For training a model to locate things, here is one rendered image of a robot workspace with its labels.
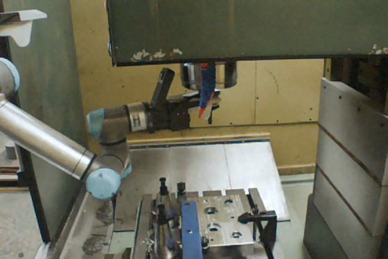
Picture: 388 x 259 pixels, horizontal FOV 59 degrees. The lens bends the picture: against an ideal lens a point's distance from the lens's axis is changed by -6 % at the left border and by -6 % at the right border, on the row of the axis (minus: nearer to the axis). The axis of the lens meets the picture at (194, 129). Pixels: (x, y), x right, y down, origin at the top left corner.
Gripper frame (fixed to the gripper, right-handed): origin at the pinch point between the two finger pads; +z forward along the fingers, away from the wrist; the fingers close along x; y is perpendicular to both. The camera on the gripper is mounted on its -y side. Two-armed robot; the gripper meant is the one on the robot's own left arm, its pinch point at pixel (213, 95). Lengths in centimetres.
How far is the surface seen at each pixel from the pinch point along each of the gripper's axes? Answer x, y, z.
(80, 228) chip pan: -62, 73, -51
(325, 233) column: 1, 63, 42
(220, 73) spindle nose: 8.0, -8.0, -0.4
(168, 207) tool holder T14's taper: 25.7, 15.8, -21.6
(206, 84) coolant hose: 17.7, -8.1, -7.7
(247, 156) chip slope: -79, 65, 47
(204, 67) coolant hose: 18.0, -12.2, -8.0
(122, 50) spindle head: 26.6, -19.6, -26.3
